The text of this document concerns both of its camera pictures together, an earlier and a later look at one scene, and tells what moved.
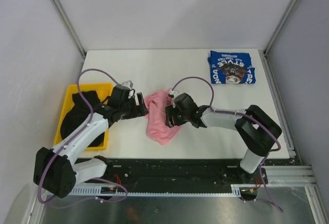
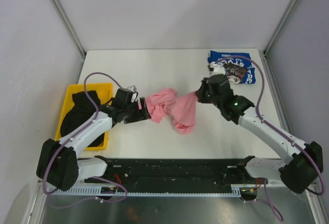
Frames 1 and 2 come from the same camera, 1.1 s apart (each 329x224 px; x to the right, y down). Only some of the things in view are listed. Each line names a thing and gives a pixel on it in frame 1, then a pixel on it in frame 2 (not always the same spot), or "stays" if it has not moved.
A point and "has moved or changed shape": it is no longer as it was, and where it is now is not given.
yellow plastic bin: (103, 89) stays
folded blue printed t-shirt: (231, 68) stays
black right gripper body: (181, 117) → (205, 95)
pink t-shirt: (157, 127) has moved or changed shape
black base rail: (184, 172) stays
